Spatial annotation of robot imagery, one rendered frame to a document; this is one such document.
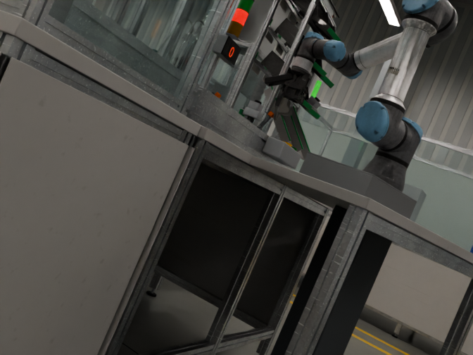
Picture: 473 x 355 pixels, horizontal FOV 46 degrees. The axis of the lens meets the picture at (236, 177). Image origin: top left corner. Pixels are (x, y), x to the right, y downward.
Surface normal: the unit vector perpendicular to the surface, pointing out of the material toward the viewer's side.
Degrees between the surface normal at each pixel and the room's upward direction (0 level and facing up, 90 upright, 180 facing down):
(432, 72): 90
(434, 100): 90
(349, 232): 90
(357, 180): 90
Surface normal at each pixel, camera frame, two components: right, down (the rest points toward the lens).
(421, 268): -0.43, -0.20
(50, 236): 0.84, 0.36
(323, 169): -0.68, -0.30
